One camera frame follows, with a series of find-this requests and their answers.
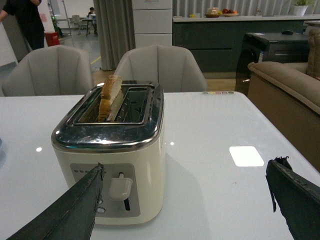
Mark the black glossy cabinet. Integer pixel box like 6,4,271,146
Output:
235,32,310,95

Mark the white drawer cabinet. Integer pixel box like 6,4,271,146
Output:
132,0,173,48

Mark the grey curtain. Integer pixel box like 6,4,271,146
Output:
93,0,136,71

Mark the left grey chair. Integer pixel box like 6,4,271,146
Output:
1,45,94,97

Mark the dark grey kitchen counter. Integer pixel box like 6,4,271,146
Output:
173,14,320,73

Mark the fruit plate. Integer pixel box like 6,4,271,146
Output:
221,8,239,17

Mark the beige sofa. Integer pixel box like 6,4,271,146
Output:
247,28,320,170

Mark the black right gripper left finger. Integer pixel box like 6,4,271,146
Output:
9,163,105,240

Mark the background table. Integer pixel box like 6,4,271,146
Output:
79,17,92,36

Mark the red bin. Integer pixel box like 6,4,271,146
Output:
44,31,60,47

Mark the seated person in background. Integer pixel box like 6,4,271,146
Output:
87,7,98,35

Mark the standing person in black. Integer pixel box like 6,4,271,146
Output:
0,0,45,50

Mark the cream and chrome toaster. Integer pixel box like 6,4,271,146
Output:
51,81,166,225

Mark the right grey chair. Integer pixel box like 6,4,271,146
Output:
114,45,208,93

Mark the black computer mouse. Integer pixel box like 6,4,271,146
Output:
281,30,294,35

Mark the white potted plant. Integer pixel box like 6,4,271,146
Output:
290,0,317,17

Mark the light blue plate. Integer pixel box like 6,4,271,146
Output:
0,138,4,154

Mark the grey chair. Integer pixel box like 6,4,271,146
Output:
1,45,94,97
114,45,208,93

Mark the wooden bowl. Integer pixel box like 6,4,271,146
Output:
205,7,222,18

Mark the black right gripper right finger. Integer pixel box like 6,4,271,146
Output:
265,156,320,240

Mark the bread slice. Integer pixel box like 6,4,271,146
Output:
98,74,123,123

